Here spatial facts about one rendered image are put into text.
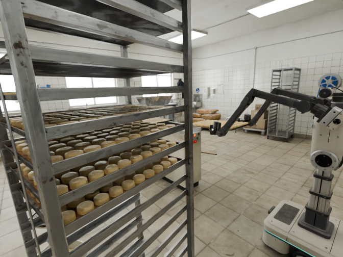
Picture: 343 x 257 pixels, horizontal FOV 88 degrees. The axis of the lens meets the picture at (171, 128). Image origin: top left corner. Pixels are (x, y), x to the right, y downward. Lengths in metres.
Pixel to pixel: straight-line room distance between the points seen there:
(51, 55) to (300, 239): 1.88
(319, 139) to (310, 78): 4.26
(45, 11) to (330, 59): 5.64
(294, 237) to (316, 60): 4.66
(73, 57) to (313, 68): 5.62
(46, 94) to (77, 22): 0.20
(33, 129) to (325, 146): 1.64
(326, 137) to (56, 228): 1.59
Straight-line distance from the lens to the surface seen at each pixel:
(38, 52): 0.51
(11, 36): 0.48
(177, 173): 2.58
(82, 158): 0.55
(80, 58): 0.54
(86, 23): 0.58
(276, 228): 1.91
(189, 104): 0.84
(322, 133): 1.64
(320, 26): 5.96
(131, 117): 0.62
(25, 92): 0.46
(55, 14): 0.55
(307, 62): 5.87
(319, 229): 1.97
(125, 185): 0.73
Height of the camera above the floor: 1.41
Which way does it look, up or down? 12 degrees down
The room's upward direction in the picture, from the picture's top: 2 degrees counter-clockwise
